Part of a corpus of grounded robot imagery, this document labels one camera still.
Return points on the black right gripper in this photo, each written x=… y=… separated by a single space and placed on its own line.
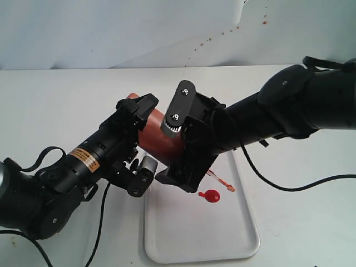
x=188 y=168

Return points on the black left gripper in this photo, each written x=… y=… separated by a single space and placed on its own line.
x=121 y=167

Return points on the red sauce squeeze bottle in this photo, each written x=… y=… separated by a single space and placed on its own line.
x=156 y=143

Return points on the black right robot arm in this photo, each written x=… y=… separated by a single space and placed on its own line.
x=296 y=102

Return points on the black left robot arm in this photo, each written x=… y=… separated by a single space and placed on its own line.
x=39 y=201

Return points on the red sauce blob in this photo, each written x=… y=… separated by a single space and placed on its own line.
x=211 y=195

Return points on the white rectangular plastic tray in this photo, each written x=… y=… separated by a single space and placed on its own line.
x=182 y=227

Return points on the white backdrop sheet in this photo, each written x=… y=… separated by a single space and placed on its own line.
x=41 y=35

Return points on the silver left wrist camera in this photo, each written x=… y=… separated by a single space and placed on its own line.
x=149 y=164

